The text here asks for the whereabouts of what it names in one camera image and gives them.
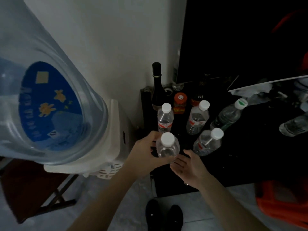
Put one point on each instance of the person's right hand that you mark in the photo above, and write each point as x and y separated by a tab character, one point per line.
192	171

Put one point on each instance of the person's left forearm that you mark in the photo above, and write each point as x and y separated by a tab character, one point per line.
106	202

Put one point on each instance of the black television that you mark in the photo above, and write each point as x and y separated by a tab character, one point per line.
240	40

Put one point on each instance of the red label water bottle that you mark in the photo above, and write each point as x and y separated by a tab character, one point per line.
167	144
208	141
165	117
198	117

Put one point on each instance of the dark wooden chair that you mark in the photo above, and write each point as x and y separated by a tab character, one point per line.
24	187

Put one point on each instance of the blue water jug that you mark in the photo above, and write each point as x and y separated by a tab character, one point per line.
48	105

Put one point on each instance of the white paper sheets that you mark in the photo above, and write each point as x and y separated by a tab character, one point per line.
257	90

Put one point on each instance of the green label water bottle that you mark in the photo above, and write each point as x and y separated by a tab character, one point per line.
228	114

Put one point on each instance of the white tape roll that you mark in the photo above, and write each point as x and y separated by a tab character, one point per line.
168	91

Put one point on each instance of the red plastic stool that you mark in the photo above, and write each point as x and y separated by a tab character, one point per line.
281	204

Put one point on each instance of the white water dispenser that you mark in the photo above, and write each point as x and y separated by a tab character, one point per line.
115	141

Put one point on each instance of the orange lid jar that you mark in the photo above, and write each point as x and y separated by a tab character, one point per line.
180	103

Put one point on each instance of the person's right forearm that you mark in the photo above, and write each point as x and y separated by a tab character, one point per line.
228	209

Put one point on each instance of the brown liquor bottle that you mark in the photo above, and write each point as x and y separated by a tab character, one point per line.
198	97

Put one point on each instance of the black shoe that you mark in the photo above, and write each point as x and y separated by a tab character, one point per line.
175	217
153	214

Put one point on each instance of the dark wine bottle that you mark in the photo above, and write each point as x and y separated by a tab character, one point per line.
157	91

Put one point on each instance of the person's left hand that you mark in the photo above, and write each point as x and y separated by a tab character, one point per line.
142	158

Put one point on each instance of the clear bottle red cap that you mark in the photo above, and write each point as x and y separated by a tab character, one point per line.
294	126

